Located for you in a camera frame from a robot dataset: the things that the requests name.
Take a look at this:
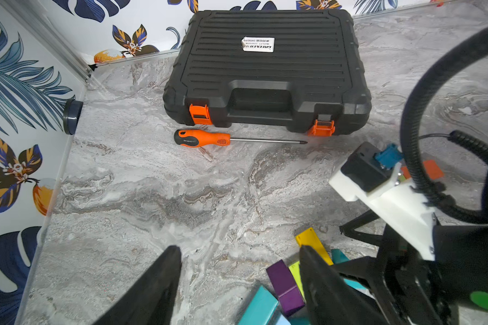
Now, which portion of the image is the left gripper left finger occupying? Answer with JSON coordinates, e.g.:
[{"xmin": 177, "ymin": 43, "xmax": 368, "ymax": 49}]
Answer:
[{"xmin": 95, "ymin": 245, "xmax": 182, "ymax": 324}]

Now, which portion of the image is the black plastic tool case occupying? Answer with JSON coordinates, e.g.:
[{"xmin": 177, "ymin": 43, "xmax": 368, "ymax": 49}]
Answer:
[{"xmin": 163, "ymin": 9, "xmax": 371, "ymax": 136}]

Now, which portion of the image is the orange block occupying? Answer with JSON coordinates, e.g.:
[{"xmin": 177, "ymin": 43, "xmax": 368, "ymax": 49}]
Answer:
[{"xmin": 401, "ymin": 160, "xmax": 444, "ymax": 180}]

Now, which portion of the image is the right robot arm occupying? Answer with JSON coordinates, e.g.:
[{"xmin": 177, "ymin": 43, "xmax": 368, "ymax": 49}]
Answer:
[{"xmin": 329, "ymin": 27, "xmax": 488, "ymax": 324}]

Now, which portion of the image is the light green narrow block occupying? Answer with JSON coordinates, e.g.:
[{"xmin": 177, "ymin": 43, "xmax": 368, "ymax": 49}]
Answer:
[{"xmin": 288, "ymin": 261, "xmax": 305, "ymax": 300}]

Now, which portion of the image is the teal rectangular block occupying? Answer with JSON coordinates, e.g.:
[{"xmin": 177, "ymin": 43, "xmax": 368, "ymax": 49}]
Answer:
[{"xmin": 237, "ymin": 286, "xmax": 279, "ymax": 325}]

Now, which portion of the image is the yellow block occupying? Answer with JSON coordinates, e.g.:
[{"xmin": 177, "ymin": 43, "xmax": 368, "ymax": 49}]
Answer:
[{"xmin": 295, "ymin": 227, "xmax": 333, "ymax": 265}]

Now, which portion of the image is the purple block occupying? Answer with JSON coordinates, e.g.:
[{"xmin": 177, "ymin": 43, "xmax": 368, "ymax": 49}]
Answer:
[{"xmin": 267, "ymin": 260, "xmax": 305, "ymax": 317}]

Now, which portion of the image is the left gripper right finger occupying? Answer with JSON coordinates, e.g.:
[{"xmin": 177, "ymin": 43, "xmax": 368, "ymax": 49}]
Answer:
[{"xmin": 299, "ymin": 246, "xmax": 386, "ymax": 324}]

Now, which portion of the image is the orange handled screwdriver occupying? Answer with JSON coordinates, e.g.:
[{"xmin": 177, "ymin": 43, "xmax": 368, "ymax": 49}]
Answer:
[{"xmin": 174, "ymin": 129, "xmax": 308, "ymax": 148}]

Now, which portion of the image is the teal triangle block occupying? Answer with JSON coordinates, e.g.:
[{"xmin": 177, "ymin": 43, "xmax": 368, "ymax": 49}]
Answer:
[{"xmin": 331, "ymin": 249, "xmax": 369, "ymax": 292}]

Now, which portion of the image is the light blue block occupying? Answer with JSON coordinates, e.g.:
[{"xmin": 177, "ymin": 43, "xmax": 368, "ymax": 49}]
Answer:
[{"xmin": 273, "ymin": 315, "xmax": 291, "ymax": 325}]

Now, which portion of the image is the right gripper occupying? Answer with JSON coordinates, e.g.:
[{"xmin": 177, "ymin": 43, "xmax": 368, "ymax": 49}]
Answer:
[{"xmin": 340, "ymin": 211, "xmax": 488, "ymax": 324}]

